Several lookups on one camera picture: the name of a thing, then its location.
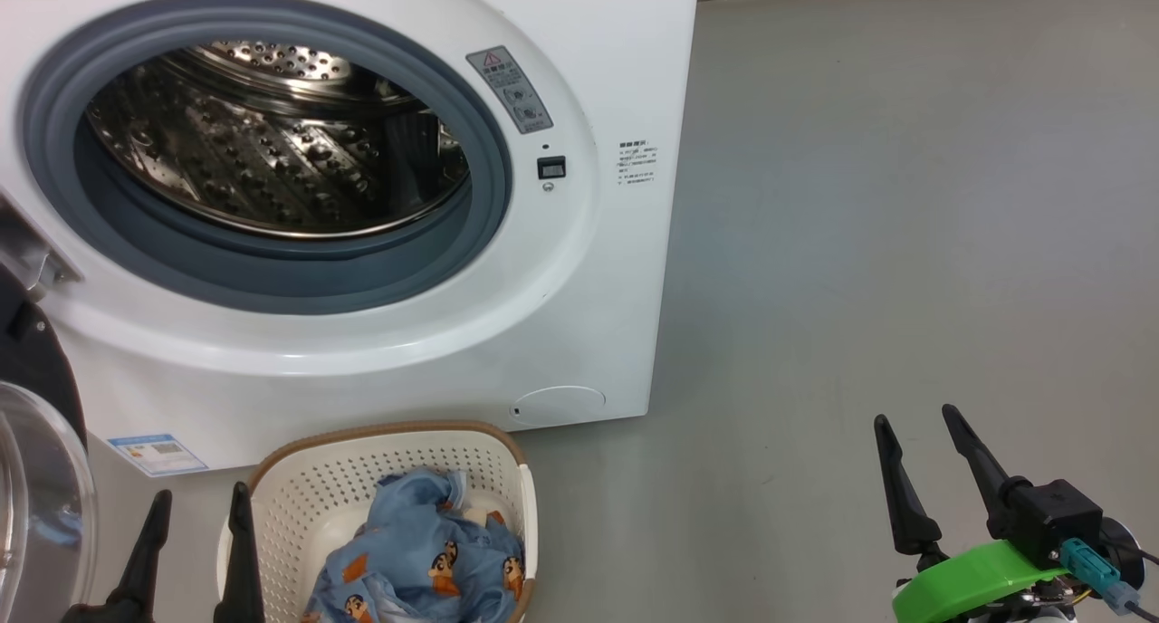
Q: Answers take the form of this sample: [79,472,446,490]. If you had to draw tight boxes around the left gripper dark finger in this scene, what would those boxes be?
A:
[214,482,266,623]
[91,489,173,623]

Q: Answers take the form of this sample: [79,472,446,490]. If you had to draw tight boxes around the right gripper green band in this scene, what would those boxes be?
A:
[874,404,1087,623]

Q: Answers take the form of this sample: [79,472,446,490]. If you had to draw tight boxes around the white perforated basket brown rim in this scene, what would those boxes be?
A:
[216,421,539,623]

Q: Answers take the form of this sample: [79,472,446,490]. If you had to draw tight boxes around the black round glass washer door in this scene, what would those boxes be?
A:
[0,259,99,623]

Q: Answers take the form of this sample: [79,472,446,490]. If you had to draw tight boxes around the blue cartoon print garment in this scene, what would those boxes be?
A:
[303,467,526,623]

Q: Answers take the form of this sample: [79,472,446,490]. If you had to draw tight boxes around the chrome door hinge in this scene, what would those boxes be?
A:
[0,197,82,300]

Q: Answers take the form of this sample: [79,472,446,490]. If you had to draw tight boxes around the white front-load washing machine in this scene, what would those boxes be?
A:
[0,0,700,474]

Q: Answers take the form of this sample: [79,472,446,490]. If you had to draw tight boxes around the grey rubber door gasket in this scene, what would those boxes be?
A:
[18,0,514,316]

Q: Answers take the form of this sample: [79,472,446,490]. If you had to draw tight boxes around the blue energy label sticker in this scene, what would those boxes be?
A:
[107,434,208,476]

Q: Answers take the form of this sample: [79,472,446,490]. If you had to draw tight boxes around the round white filter cover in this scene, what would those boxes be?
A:
[512,386,607,427]

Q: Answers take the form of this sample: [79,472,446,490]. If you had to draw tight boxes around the stainless steel washer drum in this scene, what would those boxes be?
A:
[86,42,472,239]

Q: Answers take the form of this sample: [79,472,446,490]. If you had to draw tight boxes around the grey warning sticker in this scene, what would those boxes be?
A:
[466,45,554,136]

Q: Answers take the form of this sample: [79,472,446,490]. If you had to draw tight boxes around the teal right cable connector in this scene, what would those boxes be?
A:
[1059,538,1144,617]

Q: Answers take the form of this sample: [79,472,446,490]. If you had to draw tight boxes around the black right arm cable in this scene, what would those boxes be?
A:
[1100,542,1159,623]

